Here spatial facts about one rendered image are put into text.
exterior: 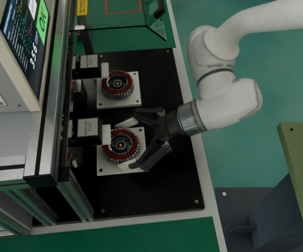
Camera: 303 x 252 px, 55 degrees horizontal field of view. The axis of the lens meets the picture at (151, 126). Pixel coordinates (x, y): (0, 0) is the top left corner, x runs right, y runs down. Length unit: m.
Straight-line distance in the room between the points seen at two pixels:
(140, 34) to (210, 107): 0.64
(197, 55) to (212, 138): 1.12
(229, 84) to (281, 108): 1.41
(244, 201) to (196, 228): 0.89
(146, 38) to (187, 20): 1.37
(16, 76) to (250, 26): 0.47
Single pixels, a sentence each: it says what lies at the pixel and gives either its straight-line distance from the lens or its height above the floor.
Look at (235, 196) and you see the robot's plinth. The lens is 1.71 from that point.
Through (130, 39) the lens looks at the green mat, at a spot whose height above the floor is 0.75.
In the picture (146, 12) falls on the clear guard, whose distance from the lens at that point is 0.87.
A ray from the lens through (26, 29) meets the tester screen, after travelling 0.58.
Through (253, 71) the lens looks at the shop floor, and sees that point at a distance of 2.28.
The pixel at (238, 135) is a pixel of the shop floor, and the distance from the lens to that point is 1.91.
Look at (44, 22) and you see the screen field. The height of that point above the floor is 1.16.
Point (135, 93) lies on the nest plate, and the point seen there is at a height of 0.78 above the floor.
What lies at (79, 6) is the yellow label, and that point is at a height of 1.07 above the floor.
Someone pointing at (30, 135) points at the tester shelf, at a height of 1.11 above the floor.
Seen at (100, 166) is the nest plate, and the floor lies 0.78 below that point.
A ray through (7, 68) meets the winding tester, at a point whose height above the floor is 1.23.
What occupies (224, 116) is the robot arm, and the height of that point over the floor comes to 0.98.
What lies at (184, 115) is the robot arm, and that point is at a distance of 0.75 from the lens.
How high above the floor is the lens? 1.57
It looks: 57 degrees down
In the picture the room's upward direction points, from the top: straight up
